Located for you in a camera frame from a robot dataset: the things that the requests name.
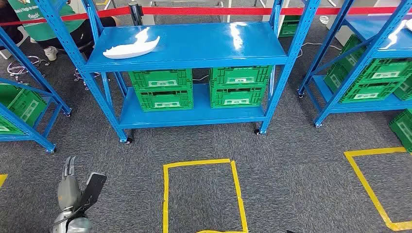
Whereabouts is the red barrier belt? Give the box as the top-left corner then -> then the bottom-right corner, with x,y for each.
0,7 -> 131,27
141,5 -> 412,17

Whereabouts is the black stanchion post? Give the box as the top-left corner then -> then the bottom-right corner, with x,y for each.
128,1 -> 144,26

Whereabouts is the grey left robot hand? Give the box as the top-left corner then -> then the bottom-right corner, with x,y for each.
57,156 -> 83,214

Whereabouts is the person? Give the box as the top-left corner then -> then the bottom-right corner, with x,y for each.
0,0 -> 121,62

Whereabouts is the chrome chair base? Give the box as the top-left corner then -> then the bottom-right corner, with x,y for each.
6,55 -> 51,83

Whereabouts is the blue metal shelf rack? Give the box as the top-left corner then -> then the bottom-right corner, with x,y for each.
34,0 -> 323,144
297,0 -> 412,129
0,25 -> 72,153

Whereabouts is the white curved plastic part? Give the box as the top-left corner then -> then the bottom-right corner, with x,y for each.
103,27 -> 161,60

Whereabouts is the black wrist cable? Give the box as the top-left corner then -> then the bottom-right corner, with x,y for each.
52,205 -> 88,226

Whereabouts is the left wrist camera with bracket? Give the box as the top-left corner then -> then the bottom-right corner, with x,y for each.
75,172 -> 107,215

